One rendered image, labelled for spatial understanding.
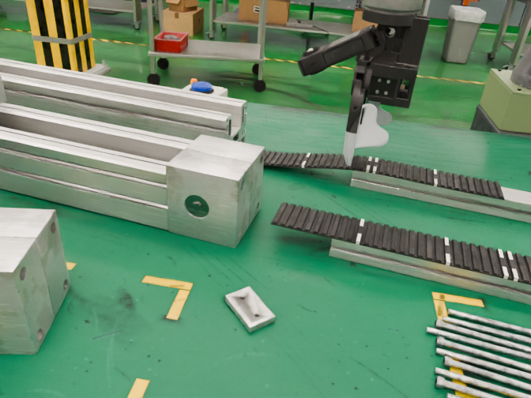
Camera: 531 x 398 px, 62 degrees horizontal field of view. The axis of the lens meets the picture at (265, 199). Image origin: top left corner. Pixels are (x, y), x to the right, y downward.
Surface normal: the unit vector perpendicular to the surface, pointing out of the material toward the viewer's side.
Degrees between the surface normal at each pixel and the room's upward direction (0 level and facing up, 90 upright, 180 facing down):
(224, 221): 90
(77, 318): 0
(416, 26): 90
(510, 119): 90
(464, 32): 94
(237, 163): 0
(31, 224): 0
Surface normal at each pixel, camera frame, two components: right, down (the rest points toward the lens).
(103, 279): 0.07, -0.86
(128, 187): -0.29, 0.48
